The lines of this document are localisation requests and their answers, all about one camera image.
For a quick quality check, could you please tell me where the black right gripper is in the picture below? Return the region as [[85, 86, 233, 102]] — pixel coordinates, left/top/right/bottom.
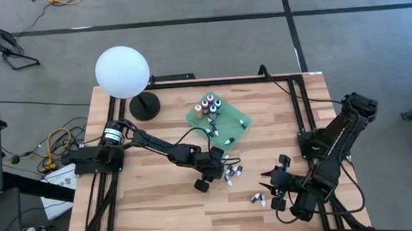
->
[[257, 153, 300, 212]]

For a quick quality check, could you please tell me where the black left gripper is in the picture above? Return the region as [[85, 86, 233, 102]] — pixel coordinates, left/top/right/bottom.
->
[[190, 146, 229, 195]]

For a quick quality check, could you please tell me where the green translucent plastic tray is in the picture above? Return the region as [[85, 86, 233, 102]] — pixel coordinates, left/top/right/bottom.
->
[[184, 89, 255, 154]]

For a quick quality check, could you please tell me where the black bar device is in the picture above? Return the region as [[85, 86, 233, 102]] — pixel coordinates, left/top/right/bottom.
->
[[150, 72, 197, 84]]

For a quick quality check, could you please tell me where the white globe lamp black base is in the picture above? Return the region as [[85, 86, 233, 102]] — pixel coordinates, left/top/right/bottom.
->
[[93, 43, 162, 125]]

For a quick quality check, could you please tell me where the white cardboard box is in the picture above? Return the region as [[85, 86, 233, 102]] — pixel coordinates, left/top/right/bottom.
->
[[38, 162, 81, 222]]

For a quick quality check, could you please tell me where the black floor beam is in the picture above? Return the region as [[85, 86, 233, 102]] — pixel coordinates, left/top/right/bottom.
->
[[1, 166, 77, 207]]

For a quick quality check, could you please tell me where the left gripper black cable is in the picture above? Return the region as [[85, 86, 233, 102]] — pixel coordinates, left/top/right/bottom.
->
[[172, 123, 242, 169]]

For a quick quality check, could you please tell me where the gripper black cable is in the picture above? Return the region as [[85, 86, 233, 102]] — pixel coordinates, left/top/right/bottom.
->
[[172, 123, 242, 169], [273, 187, 367, 227]]

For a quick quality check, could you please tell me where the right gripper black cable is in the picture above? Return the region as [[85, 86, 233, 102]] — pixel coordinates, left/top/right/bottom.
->
[[273, 187, 367, 227]]

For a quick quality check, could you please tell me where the black aluminium table frame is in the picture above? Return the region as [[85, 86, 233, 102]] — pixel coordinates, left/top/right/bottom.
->
[[57, 69, 373, 231]]

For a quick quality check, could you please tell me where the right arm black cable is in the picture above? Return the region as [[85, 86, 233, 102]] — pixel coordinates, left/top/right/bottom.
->
[[258, 59, 348, 109]]

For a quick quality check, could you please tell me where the yellow coiled cable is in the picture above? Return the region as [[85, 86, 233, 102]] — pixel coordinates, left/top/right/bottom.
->
[[41, 127, 74, 173]]

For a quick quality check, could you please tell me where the black floor cable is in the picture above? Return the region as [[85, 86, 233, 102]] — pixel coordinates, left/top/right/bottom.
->
[[15, 0, 61, 36], [0, 94, 92, 112]]

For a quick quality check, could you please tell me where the yellow floor cable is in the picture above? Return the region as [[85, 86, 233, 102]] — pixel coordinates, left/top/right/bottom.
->
[[47, 0, 90, 8]]

